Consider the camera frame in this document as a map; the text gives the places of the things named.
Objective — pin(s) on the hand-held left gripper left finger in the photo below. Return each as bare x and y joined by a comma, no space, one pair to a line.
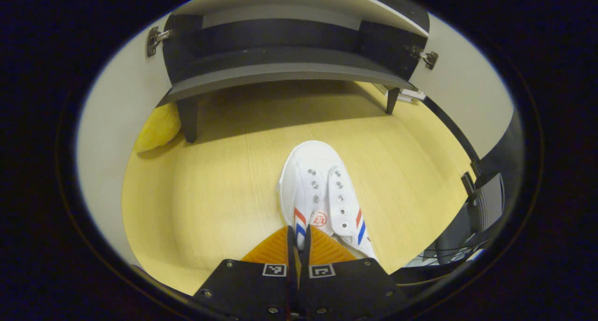
247,288

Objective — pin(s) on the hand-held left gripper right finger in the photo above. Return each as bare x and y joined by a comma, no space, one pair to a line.
350,288

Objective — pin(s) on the white striped canvas shoe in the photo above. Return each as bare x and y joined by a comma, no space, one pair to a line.
317,171

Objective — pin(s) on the white shoe cabinet door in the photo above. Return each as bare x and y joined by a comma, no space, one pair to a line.
112,124
467,87

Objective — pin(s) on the white shoe cabinet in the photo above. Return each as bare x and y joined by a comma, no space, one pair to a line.
280,71

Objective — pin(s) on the metal door hinge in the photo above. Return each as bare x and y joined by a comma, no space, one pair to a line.
153,40
427,58

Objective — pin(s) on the dark grey device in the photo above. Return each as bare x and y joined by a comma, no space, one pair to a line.
486,204

